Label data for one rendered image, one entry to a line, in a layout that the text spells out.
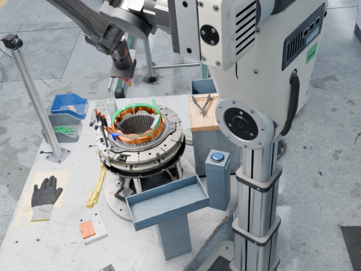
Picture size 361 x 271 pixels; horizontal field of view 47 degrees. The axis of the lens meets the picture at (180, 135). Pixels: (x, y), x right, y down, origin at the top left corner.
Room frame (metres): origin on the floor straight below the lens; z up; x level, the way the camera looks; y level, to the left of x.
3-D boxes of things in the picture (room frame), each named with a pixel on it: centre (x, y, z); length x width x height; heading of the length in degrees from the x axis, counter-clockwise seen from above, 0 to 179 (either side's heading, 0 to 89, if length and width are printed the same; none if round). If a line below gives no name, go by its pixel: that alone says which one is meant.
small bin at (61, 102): (1.72, 0.54, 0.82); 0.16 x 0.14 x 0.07; 86
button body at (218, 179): (1.03, -0.12, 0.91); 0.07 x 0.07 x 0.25; 64
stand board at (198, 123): (1.26, -0.14, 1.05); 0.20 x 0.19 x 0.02; 176
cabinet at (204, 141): (1.26, -0.14, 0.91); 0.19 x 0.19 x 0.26; 86
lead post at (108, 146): (1.08, 0.26, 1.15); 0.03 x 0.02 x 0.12; 166
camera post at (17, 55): (1.41, 0.57, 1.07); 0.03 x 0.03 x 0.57; 59
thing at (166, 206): (0.85, 0.07, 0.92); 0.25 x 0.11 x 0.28; 105
